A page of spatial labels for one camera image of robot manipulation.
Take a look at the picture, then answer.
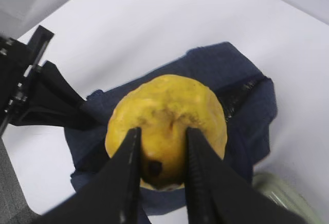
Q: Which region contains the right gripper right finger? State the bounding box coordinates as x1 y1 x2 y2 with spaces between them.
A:
185 128 306 223

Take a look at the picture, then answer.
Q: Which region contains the yellow pear shaped fruit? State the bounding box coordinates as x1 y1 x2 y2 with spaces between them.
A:
105 74 228 191

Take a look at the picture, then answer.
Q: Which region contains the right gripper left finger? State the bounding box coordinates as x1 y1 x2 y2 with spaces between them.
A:
34 128 141 223

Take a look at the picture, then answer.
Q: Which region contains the dark blue lunch bag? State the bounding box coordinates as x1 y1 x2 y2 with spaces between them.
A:
63 41 278 218

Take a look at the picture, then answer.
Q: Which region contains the green lid glass container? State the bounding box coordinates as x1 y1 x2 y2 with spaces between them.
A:
252 173 323 223

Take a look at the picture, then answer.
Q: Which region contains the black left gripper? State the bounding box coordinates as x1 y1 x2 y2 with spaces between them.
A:
1 26 99 133

